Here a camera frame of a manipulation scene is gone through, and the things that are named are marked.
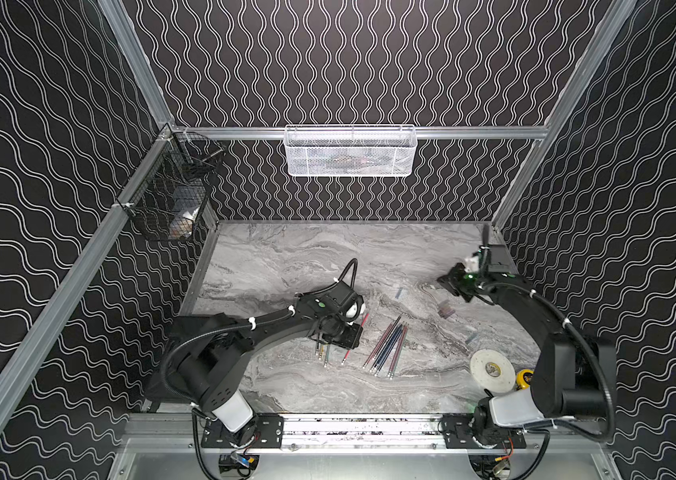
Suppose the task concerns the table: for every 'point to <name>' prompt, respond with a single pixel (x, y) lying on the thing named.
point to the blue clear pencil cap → (398, 293)
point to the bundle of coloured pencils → (323, 351)
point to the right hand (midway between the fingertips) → (439, 277)
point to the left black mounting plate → (265, 431)
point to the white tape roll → (493, 371)
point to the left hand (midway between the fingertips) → (359, 340)
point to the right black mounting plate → (457, 434)
